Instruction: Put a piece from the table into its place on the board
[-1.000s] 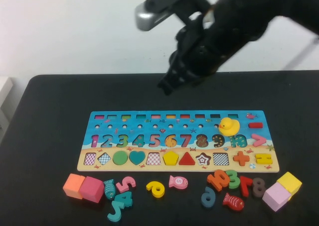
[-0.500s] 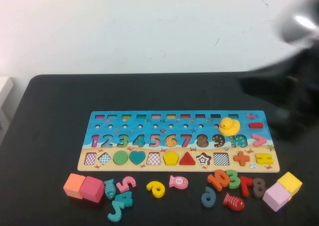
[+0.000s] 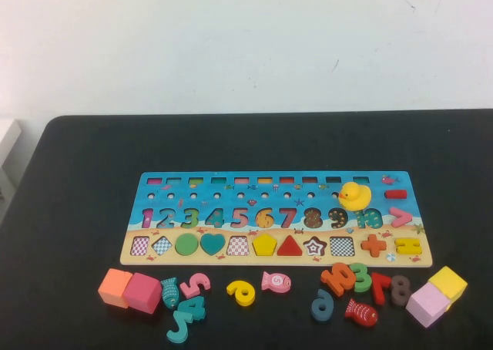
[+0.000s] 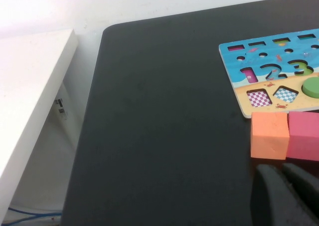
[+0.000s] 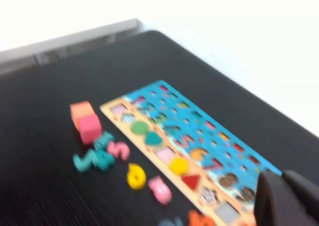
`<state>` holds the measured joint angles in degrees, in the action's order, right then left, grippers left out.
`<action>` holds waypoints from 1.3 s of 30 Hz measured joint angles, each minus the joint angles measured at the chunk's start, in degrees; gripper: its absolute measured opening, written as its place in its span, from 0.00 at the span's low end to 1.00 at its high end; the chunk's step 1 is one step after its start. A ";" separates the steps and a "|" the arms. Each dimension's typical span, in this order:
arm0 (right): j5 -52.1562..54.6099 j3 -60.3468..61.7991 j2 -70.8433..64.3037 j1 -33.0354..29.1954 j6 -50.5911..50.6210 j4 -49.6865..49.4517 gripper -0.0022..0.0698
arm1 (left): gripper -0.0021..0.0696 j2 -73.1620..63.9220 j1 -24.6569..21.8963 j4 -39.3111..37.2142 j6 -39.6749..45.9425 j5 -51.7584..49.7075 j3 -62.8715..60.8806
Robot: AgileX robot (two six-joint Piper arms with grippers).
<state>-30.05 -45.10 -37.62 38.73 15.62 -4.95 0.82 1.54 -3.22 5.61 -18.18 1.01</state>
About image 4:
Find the orange foam cube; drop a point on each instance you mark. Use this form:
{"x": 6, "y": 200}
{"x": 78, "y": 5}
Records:
{"x": 269, "y": 136}

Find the small metal shelf bracket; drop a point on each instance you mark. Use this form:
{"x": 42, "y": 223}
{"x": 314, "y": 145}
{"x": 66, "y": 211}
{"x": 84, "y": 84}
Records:
{"x": 60, "y": 104}

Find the colourful wooden number puzzle board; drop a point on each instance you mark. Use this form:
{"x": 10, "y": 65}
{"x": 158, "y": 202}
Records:
{"x": 299, "y": 104}

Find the magenta foam cube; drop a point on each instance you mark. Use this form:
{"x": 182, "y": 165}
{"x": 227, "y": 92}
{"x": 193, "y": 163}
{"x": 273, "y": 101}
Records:
{"x": 305, "y": 136}

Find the green circle piece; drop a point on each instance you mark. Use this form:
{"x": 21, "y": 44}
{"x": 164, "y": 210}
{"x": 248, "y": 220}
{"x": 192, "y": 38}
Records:
{"x": 312, "y": 87}

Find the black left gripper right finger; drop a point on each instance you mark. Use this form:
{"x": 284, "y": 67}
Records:
{"x": 306, "y": 186}

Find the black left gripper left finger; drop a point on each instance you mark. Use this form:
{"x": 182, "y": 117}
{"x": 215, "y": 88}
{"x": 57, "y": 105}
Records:
{"x": 271, "y": 201}

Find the white side shelf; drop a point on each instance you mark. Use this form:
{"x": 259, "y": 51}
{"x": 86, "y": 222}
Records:
{"x": 30, "y": 74}

